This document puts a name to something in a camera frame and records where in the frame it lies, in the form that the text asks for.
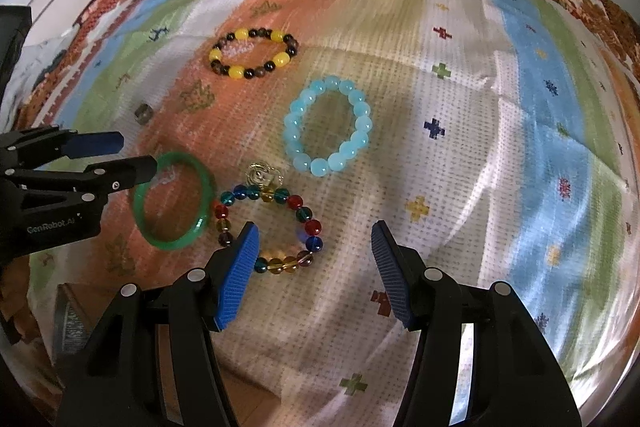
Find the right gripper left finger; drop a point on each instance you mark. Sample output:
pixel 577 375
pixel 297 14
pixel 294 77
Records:
pixel 115 380

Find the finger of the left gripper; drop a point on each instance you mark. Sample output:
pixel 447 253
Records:
pixel 35 147
pixel 41 187

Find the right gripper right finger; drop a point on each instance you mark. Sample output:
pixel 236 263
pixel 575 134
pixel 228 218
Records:
pixel 516 380

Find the silver metal tin box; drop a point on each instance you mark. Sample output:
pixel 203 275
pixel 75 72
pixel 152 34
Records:
pixel 78 308

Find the crumpled white blue clothes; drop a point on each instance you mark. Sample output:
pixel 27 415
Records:
pixel 33 62

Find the green jade bangle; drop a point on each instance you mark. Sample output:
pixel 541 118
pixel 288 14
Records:
pixel 173 210

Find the striped colourful bed blanket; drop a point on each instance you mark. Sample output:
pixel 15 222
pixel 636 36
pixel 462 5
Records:
pixel 500 138

